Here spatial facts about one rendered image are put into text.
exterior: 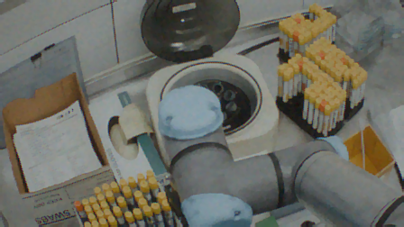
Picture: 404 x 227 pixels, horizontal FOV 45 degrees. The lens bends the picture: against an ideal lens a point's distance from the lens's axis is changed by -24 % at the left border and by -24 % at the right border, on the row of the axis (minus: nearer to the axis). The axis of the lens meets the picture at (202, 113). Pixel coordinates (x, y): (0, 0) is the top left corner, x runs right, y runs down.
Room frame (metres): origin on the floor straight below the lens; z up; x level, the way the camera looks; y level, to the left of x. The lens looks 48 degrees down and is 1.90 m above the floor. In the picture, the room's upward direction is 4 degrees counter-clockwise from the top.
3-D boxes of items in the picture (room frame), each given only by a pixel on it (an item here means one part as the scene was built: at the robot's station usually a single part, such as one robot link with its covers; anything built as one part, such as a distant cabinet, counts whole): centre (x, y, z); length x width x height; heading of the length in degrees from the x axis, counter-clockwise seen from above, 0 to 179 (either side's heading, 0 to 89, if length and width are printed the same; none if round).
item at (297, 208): (0.63, -0.17, 0.92); 0.10 x 0.07 x 0.10; 103
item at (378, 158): (0.67, -0.34, 0.93); 0.13 x 0.13 x 0.10; 25
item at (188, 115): (0.50, 0.01, 1.30); 0.09 x 0.08 x 0.11; 11
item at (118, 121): (0.80, 0.15, 0.92); 0.24 x 0.12 x 0.10; 21
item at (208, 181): (0.40, -0.02, 1.30); 0.11 x 0.11 x 0.08; 11
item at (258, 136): (0.83, -0.02, 0.94); 0.30 x 0.24 x 0.12; 12
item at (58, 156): (0.76, 0.34, 0.95); 0.29 x 0.25 x 0.15; 21
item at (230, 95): (0.84, -0.02, 0.97); 0.15 x 0.15 x 0.07
